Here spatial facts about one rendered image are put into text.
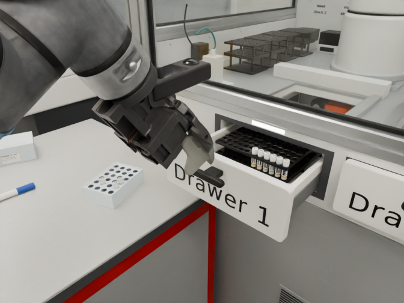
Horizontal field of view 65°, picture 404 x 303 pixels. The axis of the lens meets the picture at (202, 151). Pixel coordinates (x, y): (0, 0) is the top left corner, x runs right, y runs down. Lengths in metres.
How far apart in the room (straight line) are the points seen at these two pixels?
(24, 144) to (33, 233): 0.33
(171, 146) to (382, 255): 0.47
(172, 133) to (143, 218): 0.33
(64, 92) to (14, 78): 0.99
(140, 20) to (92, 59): 0.59
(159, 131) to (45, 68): 0.15
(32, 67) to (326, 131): 0.50
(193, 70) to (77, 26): 0.18
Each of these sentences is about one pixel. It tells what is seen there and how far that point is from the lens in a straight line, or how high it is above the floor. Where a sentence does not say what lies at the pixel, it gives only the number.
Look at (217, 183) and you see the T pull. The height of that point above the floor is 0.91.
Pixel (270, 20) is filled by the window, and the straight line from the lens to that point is 0.67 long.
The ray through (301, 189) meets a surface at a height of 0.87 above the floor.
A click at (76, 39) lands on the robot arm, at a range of 0.32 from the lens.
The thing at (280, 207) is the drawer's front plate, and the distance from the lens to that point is 0.54.
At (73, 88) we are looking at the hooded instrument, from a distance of 1.28.
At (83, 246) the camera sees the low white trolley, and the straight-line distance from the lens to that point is 0.68.
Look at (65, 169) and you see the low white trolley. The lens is 0.94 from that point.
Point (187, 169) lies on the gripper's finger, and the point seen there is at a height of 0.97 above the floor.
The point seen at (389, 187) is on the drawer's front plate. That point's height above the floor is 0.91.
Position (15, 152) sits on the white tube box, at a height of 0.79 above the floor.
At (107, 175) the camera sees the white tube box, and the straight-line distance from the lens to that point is 0.81.
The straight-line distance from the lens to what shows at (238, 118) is 0.73.
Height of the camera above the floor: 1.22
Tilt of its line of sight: 29 degrees down
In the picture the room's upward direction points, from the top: straight up
